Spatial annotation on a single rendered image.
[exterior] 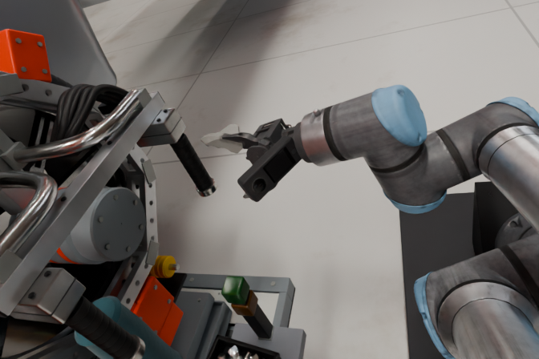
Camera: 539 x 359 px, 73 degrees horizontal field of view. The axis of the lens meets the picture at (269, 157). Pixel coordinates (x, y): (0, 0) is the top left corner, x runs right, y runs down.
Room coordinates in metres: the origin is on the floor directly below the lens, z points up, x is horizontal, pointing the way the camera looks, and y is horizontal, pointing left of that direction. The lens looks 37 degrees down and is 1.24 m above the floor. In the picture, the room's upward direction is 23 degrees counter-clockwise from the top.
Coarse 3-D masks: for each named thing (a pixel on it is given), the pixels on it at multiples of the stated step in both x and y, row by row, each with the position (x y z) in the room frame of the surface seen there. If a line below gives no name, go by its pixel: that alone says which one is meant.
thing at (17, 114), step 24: (0, 120) 0.85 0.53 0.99; (24, 120) 0.83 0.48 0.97; (48, 120) 0.80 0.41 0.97; (24, 144) 0.92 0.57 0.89; (96, 144) 0.82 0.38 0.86; (48, 168) 0.92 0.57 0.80; (72, 168) 0.78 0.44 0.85; (48, 264) 0.60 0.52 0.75; (72, 264) 0.72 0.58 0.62; (96, 264) 0.66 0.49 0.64; (96, 288) 0.61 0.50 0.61; (0, 336) 0.47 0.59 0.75; (24, 336) 0.52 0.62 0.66; (48, 336) 0.50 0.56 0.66
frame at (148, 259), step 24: (0, 72) 0.67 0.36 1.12; (0, 96) 0.64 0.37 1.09; (24, 96) 0.68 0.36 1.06; (48, 96) 0.71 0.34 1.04; (96, 120) 0.80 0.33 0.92; (120, 168) 0.80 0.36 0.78; (144, 168) 0.78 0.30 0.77; (144, 192) 0.75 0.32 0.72; (144, 240) 0.68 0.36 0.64; (144, 264) 0.63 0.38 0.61; (120, 288) 0.60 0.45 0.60; (72, 336) 0.48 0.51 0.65
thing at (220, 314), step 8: (216, 304) 0.77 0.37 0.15; (224, 304) 0.75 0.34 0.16; (216, 312) 0.75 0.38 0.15; (224, 312) 0.73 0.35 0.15; (232, 312) 0.76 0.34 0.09; (208, 320) 0.73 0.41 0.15; (216, 320) 0.72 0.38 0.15; (224, 320) 0.72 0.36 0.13; (208, 328) 0.70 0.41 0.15; (216, 328) 0.68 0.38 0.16; (224, 328) 0.70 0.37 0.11; (208, 336) 0.67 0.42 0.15; (216, 336) 0.66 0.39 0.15; (224, 336) 0.68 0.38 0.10; (200, 344) 0.66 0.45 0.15; (208, 344) 0.65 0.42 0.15; (200, 352) 0.63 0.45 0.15; (208, 352) 0.61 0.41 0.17
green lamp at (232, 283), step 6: (228, 276) 0.46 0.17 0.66; (234, 276) 0.45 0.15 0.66; (240, 276) 0.45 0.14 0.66; (228, 282) 0.45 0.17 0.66; (234, 282) 0.44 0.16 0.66; (240, 282) 0.44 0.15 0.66; (246, 282) 0.44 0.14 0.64; (222, 288) 0.44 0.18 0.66; (228, 288) 0.43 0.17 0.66; (234, 288) 0.43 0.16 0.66; (240, 288) 0.42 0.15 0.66; (246, 288) 0.43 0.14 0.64; (222, 294) 0.43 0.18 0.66; (228, 294) 0.42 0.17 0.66; (234, 294) 0.42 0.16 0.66; (240, 294) 0.42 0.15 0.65; (246, 294) 0.43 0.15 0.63; (228, 300) 0.43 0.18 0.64; (234, 300) 0.42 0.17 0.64; (240, 300) 0.41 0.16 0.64
